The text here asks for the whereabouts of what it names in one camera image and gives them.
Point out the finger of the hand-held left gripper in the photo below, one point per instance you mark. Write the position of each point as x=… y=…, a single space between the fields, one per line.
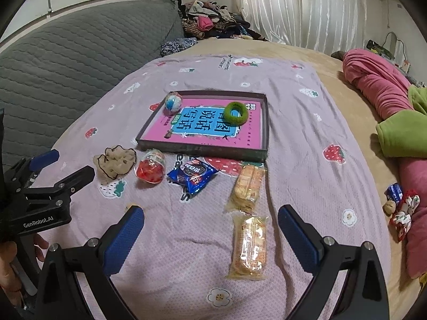
x=78 y=176
x=45 y=159

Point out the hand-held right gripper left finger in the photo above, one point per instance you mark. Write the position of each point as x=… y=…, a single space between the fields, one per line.
x=123 y=240

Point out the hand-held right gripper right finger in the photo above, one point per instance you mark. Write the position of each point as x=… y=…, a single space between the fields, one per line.
x=297 y=236

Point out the orange cracker packet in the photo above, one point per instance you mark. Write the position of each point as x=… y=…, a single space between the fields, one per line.
x=247 y=186
x=249 y=246

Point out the grey shallow cardboard box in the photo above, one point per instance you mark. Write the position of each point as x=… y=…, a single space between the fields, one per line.
x=200 y=152

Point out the person's left hand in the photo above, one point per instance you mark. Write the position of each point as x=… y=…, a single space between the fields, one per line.
x=6 y=266

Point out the beige hair scrunchie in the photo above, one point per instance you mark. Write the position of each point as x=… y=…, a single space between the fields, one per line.
x=115 y=163

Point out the red jelly cup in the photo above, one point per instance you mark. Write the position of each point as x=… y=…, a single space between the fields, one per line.
x=150 y=171

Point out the grey quilted cover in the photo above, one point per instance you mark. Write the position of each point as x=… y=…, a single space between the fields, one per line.
x=66 y=56

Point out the small blue snack packet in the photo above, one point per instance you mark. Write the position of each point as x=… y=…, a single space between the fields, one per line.
x=395 y=191

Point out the red white floral scrunchie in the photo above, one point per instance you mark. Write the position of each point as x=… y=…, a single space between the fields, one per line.
x=405 y=215

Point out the pink book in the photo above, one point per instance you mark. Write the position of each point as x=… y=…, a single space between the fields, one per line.
x=247 y=133

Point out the clear capsule toy ball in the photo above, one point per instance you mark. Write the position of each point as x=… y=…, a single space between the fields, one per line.
x=173 y=102

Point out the green fuzzy hair scrunchie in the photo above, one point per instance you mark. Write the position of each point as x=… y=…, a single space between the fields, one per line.
x=227 y=115

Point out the green cloth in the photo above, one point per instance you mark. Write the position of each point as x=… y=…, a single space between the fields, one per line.
x=400 y=130

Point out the beige bed sheet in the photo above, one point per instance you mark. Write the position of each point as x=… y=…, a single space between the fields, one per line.
x=350 y=90

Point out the dark floral cloth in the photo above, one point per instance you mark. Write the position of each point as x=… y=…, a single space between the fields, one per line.
x=176 y=46

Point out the brown cloth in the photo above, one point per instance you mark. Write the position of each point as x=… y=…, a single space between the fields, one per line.
x=337 y=55

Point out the pile of clothes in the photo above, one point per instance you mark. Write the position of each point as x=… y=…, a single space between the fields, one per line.
x=206 y=20

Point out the white curtain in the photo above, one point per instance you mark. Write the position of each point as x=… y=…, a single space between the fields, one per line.
x=300 y=6

